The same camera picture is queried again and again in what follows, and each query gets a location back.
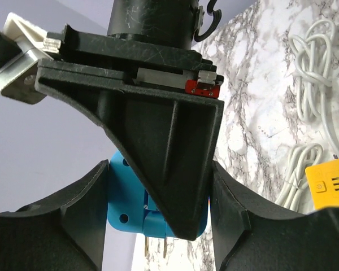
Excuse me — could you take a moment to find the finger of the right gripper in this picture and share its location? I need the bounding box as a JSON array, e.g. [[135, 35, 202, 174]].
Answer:
[[35, 59, 224, 241]]

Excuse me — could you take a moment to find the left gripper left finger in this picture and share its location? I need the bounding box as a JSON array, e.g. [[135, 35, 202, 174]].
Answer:
[[0, 160, 108, 270]]

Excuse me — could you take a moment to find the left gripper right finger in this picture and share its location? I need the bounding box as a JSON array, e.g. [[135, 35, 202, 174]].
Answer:
[[210, 162, 339, 270]]

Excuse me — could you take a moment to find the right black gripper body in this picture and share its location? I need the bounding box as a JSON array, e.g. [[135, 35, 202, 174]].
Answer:
[[46, 1, 223, 98]]

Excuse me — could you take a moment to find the white orange-strip cable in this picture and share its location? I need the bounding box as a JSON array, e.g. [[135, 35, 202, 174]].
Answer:
[[274, 143, 324, 212]]

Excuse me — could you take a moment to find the blue charger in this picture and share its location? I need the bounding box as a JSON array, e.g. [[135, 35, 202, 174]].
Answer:
[[107, 151, 209, 241]]

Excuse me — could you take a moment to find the yellow cube socket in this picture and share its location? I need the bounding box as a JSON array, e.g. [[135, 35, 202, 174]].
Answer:
[[305, 159, 339, 210]]

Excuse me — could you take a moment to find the white teal-strip cable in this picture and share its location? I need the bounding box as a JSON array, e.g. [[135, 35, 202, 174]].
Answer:
[[288, 19, 339, 158]]

